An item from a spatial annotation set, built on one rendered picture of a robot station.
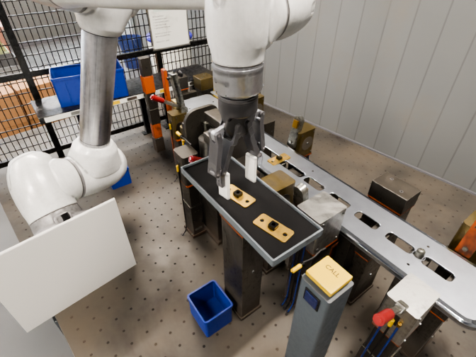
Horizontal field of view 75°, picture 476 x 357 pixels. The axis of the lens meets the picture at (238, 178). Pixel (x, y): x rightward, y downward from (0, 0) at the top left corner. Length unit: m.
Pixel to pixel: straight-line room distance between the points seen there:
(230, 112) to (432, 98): 2.35
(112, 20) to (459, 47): 2.25
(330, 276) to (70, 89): 1.34
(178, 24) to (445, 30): 1.78
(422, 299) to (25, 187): 1.10
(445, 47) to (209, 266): 2.20
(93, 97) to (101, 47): 0.16
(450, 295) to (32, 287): 1.08
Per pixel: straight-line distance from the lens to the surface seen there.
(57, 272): 1.09
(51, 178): 1.16
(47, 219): 1.13
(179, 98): 1.34
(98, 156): 1.18
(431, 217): 1.56
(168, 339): 1.06
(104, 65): 1.07
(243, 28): 0.51
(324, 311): 0.63
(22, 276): 1.06
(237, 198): 0.72
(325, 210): 0.80
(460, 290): 0.92
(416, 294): 0.78
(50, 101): 1.73
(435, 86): 2.79
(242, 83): 0.54
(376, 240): 0.93
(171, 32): 1.89
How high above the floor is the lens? 1.64
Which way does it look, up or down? 38 degrees down
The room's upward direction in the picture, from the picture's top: straight up
